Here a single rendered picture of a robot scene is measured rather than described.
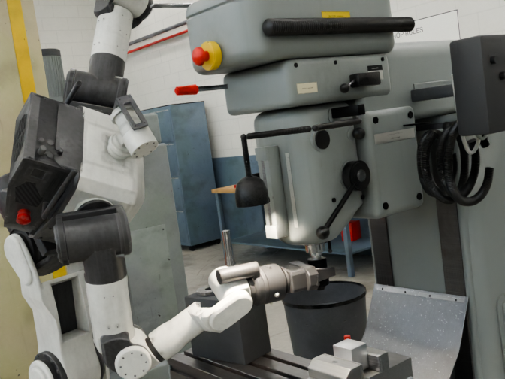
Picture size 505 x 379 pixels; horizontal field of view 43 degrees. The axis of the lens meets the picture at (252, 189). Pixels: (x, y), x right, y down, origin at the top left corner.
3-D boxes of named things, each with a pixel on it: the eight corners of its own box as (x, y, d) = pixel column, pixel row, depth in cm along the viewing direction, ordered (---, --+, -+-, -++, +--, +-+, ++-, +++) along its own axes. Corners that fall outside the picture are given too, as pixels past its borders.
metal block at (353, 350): (354, 374, 150) (351, 350, 149) (335, 369, 155) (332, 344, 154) (369, 367, 153) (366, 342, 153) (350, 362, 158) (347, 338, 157)
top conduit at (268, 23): (273, 34, 127) (271, 16, 127) (260, 38, 131) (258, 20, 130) (416, 30, 155) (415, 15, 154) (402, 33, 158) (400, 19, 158)
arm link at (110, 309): (99, 388, 139) (85, 291, 133) (98, 359, 151) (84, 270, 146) (153, 377, 141) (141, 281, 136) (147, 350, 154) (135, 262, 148)
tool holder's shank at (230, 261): (224, 269, 190) (219, 231, 189) (228, 266, 193) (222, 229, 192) (234, 268, 189) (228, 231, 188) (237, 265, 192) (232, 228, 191)
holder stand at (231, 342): (245, 365, 185) (235, 298, 183) (192, 355, 200) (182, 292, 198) (271, 351, 194) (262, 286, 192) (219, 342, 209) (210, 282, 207)
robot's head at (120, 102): (122, 149, 146) (128, 130, 139) (105, 119, 148) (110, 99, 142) (147, 140, 149) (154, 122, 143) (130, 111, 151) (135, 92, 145)
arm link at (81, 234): (73, 290, 134) (63, 227, 131) (71, 276, 143) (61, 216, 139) (129, 280, 137) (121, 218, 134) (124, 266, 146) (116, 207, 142)
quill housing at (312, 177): (317, 250, 143) (298, 105, 140) (258, 244, 159) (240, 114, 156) (374, 232, 155) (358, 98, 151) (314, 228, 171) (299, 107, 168)
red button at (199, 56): (201, 65, 134) (198, 45, 134) (191, 68, 138) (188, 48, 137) (214, 64, 136) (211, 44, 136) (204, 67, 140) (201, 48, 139)
